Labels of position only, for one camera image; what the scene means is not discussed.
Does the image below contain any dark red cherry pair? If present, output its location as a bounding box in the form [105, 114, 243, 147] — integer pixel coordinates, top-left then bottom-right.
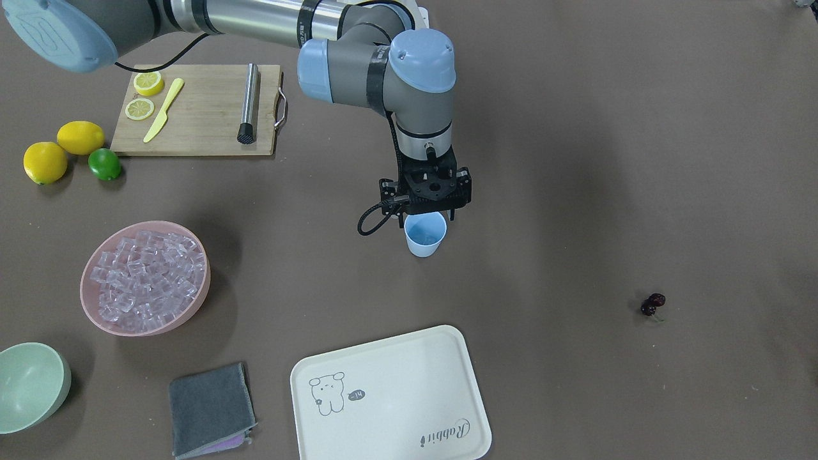
[640, 292, 666, 323]

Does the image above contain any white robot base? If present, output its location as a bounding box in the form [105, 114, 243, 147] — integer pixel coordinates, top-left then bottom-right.
[399, 0, 429, 29]

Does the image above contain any wooden cutting board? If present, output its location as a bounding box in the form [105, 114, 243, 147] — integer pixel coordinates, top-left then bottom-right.
[110, 64, 287, 157]

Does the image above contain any yellow lemon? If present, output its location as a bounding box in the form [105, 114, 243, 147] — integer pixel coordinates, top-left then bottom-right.
[23, 142, 69, 185]
[58, 120, 105, 155]

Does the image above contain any steel muddler rod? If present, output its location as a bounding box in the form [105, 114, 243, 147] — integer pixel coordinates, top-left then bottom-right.
[236, 63, 260, 145]

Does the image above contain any grey folded cloth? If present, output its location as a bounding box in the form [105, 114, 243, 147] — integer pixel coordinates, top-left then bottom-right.
[167, 362, 257, 459]

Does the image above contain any green bowl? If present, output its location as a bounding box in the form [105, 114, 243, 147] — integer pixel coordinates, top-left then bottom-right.
[1, 342, 72, 434]

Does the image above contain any pink bowl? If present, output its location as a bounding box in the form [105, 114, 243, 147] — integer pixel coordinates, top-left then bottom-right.
[80, 220, 211, 337]

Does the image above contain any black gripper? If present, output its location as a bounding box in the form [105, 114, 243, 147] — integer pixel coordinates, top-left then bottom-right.
[380, 148, 472, 215]

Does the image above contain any lemon slice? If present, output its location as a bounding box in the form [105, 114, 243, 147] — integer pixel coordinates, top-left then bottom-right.
[123, 97, 155, 121]
[132, 71, 166, 97]

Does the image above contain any yellow plastic knife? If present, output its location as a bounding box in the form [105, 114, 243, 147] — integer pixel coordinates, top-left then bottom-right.
[143, 78, 185, 143]

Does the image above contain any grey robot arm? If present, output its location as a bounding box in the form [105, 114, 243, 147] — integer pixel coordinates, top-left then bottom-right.
[2, 1, 473, 215]

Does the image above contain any light blue plastic cup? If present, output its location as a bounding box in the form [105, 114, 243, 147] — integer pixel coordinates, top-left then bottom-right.
[404, 212, 447, 258]

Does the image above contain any green lime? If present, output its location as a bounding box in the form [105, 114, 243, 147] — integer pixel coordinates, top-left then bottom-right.
[88, 148, 122, 181]

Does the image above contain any cream rabbit tray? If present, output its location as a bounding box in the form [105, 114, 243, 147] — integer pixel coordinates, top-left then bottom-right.
[290, 325, 493, 459]

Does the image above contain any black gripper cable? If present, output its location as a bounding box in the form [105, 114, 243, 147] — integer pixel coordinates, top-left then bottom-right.
[357, 121, 410, 237]

